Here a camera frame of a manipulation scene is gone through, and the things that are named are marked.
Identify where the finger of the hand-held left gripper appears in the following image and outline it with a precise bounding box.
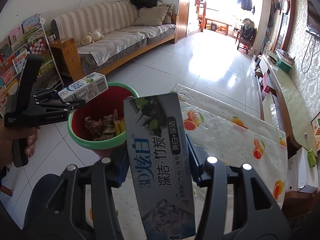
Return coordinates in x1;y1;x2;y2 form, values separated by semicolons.
37;99;86;111
32;88;63;99

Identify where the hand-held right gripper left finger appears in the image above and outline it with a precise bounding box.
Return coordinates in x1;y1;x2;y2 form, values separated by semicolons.
44;152;131;240

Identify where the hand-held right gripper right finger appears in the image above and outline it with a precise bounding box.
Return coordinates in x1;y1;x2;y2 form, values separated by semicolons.
185;133;292;240

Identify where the red basket with green rim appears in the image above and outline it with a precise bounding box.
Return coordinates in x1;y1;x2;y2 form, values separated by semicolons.
67;81;140;151

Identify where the blue white milk carton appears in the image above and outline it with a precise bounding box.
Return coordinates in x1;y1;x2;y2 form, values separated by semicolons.
58;72;109;104

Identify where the grey toothpaste box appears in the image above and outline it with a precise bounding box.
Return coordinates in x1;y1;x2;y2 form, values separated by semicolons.
123;92;197;238

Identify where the brown paper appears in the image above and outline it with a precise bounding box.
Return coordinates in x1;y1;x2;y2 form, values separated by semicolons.
84;116;104;136

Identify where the yellow cardboard box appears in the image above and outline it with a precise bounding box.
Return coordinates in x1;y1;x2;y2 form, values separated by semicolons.
114;119;126;135

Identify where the person's left hand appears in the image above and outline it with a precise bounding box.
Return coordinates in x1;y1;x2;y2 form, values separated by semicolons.
0;124;42;167

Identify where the fruit print table cover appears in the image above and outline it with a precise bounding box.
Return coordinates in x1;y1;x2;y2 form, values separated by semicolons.
110;83;288;232

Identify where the white rack of children's books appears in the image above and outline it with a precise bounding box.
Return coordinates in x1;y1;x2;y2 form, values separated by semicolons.
0;13;65;111

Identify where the yellow plush toy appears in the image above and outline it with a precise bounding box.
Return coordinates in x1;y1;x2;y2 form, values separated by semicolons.
81;34;94;46

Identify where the white plush toy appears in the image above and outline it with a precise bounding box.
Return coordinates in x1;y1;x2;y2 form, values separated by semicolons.
89;28;104;43

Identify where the person's left leg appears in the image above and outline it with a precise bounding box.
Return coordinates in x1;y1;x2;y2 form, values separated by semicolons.
23;173;93;240

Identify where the wooden sofa with striped cover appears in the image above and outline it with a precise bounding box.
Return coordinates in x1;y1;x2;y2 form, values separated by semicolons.
50;1;177;82

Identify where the glass-topped television cabinet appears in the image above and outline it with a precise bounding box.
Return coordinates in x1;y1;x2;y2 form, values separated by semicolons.
254;52;318;151

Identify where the white cardboard box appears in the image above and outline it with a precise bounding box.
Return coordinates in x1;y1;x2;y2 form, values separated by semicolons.
286;146;320;194

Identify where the small green packet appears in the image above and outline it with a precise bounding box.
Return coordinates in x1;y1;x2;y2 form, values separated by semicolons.
307;149;317;168

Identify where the beige cushion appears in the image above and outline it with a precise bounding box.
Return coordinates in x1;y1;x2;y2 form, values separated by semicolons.
134;5;169;27

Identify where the framed star checkers board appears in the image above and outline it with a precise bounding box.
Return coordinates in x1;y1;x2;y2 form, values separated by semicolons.
311;116;320;137

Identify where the wooden chair with clothes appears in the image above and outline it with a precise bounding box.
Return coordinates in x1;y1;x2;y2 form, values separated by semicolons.
236;18;258;54

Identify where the long wooden bench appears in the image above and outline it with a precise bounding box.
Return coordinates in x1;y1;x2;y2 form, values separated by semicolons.
204;18;233;36

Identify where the patterned cushion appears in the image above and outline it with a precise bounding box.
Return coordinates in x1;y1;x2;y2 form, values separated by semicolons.
162;3;174;25

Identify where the wooden staircase railing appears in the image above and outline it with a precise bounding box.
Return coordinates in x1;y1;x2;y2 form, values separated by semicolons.
189;0;208;33

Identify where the hanging dark coat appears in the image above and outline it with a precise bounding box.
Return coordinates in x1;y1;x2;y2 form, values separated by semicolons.
237;0;256;12

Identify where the black television cable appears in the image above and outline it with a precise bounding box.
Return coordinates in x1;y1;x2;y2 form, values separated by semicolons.
301;35;316;74

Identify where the black wall television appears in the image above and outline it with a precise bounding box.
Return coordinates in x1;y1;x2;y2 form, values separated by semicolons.
306;0;320;37

